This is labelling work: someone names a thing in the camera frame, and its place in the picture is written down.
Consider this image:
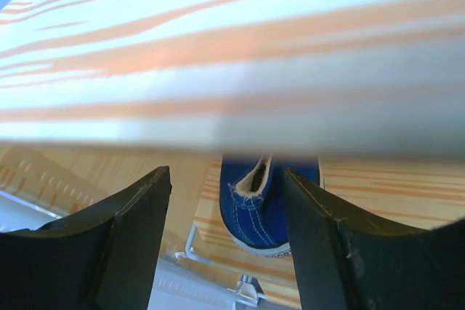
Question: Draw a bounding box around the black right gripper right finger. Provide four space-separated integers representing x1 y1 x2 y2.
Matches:
283 169 464 309

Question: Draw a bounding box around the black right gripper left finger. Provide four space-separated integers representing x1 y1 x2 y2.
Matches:
1 166 171 309

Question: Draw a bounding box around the frosted white cabinet door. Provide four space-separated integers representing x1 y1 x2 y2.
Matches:
1 192 253 309

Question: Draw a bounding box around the wood-grain shoe cabinet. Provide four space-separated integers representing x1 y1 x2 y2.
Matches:
1 0 464 309

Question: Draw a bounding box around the blue canvas sneaker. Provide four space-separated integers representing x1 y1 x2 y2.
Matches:
219 155 324 258

